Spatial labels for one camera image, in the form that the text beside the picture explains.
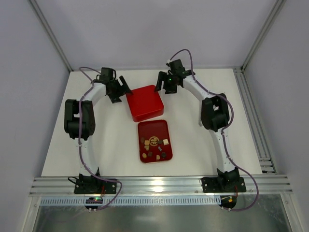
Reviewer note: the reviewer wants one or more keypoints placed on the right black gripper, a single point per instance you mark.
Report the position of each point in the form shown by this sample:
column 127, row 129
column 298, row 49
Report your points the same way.
column 166, row 82

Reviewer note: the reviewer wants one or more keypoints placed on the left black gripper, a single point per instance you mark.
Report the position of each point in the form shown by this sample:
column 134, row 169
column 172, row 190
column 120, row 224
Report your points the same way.
column 118, row 91

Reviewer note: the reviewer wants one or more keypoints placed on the red box lid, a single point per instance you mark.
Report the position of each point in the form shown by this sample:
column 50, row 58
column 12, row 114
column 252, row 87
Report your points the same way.
column 144, row 98

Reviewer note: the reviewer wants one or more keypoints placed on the red compartment chocolate box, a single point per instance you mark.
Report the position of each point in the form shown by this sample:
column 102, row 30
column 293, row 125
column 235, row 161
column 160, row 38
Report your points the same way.
column 139, row 116

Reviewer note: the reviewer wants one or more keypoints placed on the metal serving tongs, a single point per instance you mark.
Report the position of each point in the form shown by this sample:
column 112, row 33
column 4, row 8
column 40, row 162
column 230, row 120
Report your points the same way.
column 214, row 113

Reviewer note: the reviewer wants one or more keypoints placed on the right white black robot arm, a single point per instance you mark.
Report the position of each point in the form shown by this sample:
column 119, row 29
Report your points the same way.
column 225, row 168

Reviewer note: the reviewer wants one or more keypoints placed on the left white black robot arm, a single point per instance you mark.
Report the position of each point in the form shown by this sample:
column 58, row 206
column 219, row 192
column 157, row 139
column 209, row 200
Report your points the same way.
column 80, row 125

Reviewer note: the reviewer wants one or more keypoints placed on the red chocolate tray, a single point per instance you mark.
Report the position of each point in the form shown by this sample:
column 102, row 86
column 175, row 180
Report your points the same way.
column 153, row 131

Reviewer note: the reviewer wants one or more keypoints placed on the cream square chocolate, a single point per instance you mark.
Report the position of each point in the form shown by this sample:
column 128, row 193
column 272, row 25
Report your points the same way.
column 165, row 142

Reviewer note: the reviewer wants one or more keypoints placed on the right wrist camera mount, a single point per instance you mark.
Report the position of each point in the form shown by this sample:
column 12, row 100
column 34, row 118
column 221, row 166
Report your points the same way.
column 168, row 62

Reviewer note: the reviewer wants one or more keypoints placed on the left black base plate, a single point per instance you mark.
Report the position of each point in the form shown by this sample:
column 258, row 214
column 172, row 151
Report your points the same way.
column 91, row 185

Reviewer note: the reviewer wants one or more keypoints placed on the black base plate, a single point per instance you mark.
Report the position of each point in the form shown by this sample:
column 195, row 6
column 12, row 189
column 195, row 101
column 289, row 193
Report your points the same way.
column 91, row 185
column 219, row 185

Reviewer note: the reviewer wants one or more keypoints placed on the white slotted cable duct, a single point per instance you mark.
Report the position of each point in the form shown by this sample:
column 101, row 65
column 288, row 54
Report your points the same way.
column 131, row 200

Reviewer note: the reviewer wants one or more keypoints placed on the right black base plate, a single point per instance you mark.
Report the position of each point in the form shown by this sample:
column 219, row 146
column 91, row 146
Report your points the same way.
column 219, row 185

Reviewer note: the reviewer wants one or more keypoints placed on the left aluminium frame post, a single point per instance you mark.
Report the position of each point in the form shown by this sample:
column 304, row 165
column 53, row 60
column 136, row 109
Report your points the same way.
column 49, row 32

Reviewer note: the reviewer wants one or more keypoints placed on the aluminium frame post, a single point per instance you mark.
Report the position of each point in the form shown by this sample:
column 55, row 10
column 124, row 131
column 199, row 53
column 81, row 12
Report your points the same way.
column 269, row 21
column 49, row 32

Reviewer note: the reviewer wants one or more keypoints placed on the right aluminium frame post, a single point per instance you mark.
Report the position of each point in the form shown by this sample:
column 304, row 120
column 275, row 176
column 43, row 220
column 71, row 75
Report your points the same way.
column 269, row 21

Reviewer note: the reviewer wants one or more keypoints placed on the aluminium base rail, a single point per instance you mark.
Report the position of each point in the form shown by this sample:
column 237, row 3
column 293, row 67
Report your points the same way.
column 153, row 185

